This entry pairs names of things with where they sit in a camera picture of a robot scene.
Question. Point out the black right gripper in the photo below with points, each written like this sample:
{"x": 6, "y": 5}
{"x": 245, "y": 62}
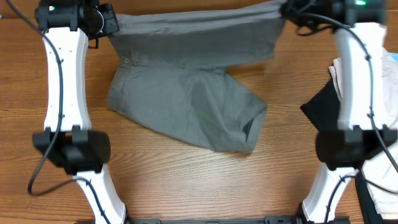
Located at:
{"x": 287, "y": 8}

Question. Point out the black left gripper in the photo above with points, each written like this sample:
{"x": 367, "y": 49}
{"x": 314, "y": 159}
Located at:
{"x": 111, "y": 26}

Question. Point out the grey shorts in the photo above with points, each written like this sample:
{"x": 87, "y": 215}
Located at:
{"x": 172, "y": 75}

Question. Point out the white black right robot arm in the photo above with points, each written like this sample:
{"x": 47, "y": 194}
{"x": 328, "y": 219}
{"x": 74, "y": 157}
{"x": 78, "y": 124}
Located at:
{"x": 359, "y": 28}

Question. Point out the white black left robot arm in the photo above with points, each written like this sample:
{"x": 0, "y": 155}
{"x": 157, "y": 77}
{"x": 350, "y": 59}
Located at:
{"x": 68, "y": 141}

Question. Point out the light blue cloth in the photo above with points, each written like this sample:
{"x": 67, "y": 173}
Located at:
{"x": 394, "y": 56}

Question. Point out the black folded garment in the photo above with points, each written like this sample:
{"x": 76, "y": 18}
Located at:
{"x": 322, "y": 110}

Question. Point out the light beige folded shorts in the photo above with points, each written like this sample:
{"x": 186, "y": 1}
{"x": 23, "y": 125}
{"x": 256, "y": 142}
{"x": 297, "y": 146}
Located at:
{"x": 379, "y": 169}

